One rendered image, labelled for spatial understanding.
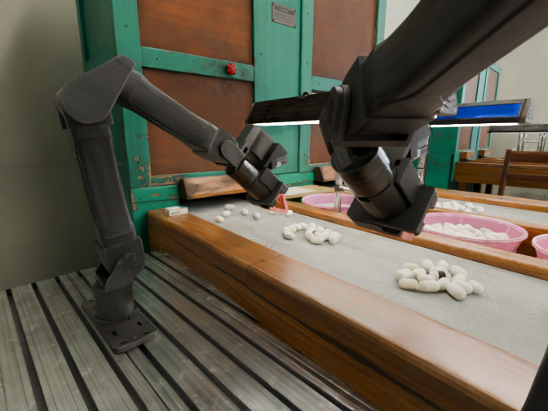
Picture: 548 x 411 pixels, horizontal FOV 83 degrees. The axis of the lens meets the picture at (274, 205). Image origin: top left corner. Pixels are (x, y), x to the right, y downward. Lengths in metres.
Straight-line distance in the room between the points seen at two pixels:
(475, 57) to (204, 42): 1.07
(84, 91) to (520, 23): 0.50
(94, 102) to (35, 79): 1.28
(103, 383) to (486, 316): 0.55
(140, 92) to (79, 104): 0.10
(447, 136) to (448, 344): 3.10
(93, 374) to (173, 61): 0.90
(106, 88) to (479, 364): 0.59
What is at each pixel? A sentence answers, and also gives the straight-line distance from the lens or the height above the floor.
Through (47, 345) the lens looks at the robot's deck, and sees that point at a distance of 0.66.
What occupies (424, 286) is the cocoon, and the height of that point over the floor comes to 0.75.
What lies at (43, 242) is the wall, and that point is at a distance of 1.86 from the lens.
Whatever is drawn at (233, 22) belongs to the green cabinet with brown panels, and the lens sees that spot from 1.31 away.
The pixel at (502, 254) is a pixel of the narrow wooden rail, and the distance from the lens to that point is 0.79.
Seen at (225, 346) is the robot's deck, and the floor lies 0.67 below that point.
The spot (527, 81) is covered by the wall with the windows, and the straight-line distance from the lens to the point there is 5.78.
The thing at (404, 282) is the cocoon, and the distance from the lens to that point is 0.60.
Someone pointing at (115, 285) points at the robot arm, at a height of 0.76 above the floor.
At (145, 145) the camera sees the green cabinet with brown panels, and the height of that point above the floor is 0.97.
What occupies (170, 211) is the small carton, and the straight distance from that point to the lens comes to 0.99.
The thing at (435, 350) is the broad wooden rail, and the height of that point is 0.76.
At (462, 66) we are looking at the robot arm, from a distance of 0.24.
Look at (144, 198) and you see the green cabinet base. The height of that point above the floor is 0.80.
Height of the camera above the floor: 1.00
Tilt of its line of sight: 12 degrees down
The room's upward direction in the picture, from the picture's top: straight up
